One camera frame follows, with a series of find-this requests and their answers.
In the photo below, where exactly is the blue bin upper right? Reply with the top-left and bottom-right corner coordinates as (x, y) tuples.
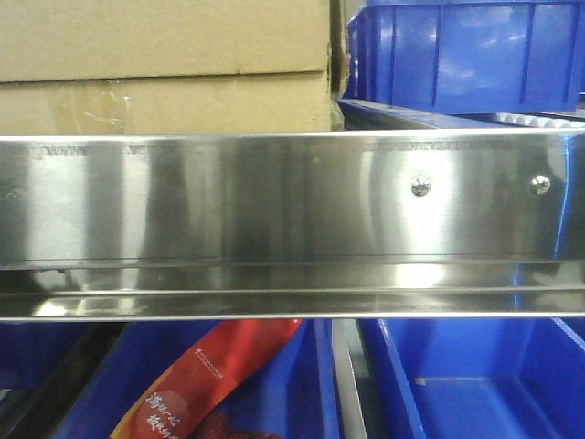
(345, 1), (584, 114)

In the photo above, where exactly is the left rail screw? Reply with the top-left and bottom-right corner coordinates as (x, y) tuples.
(410, 176), (431, 198)

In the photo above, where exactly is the red snack bag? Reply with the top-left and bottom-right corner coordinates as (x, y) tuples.
(110, 318), (302, 438)

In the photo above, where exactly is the stainless steel shelf rail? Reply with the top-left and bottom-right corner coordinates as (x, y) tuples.
(1, 129), (584, 321)

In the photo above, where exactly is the blue bin lower middle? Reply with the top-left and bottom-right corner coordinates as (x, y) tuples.
(52, 319), (341, 438)

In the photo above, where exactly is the metal shelf divider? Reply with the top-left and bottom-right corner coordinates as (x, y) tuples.
(332, 318), (388, 439)

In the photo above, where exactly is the white roller track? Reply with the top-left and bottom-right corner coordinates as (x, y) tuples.
(495, 112), (584, 129)

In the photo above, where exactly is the brown cardboard carton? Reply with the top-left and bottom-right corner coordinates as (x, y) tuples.
(1, 1), (346, 134)

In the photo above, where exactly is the blue bin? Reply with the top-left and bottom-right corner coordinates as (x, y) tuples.
(1, 322), (98, 389)
(52, 319), (341, 438)
(359, 318), (584, 438)
(345, 1), (584, 114)

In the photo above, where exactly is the blue bin lower left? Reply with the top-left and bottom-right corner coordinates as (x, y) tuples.
(1, 322), (98, 389)

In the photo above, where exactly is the rail screw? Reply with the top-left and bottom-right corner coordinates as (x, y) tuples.
(529, 174), (551, 196)
(410, 176), (431, 198)

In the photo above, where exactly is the right rail screw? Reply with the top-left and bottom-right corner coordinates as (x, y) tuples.
(529, 174), (551, 196)

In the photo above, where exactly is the blue bin lower right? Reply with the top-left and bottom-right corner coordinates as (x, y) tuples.
(359, 318), (584, 438)

